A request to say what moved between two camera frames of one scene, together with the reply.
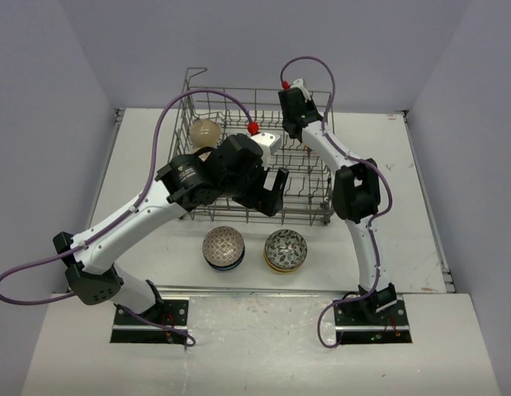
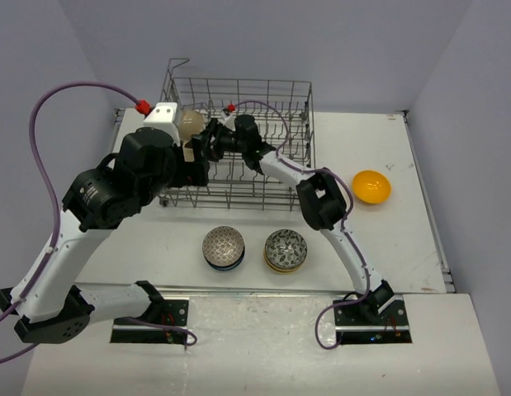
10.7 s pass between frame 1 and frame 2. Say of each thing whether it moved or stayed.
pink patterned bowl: stayed
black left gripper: moved
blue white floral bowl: stayed
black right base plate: stayed
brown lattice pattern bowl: stayed
